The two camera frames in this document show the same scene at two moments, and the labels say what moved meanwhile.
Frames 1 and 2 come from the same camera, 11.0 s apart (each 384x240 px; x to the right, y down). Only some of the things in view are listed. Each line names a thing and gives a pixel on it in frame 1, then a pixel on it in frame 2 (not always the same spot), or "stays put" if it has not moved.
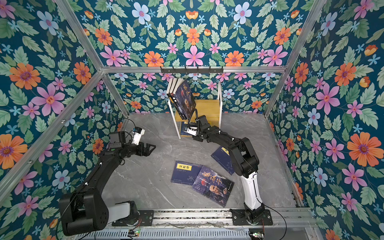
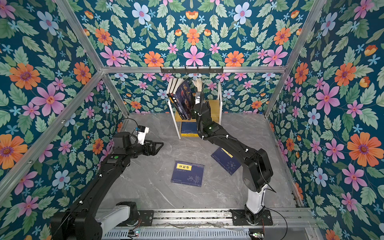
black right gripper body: [199, 136] → [195, 113]
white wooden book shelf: [212, 108] stays put
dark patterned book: [213, 185] → [198, 82]
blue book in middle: [185, 173] stays put
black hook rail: [191, 70] stays put
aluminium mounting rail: [282, 217] stays put
